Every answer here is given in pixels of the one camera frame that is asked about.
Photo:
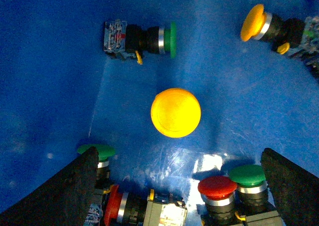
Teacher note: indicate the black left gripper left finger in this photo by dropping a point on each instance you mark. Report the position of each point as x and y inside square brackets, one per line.
[63, 200]

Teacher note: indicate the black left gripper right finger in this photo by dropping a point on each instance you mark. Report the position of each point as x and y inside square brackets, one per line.
[295, 190]

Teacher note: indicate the yellow push button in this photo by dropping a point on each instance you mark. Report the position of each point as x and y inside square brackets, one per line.
[175, 112]
[292, 38]

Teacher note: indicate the lying yellow push button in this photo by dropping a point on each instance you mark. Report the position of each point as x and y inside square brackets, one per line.
[292, 38]

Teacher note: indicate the lying green push button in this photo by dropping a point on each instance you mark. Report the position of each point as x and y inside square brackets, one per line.
[129, 41]

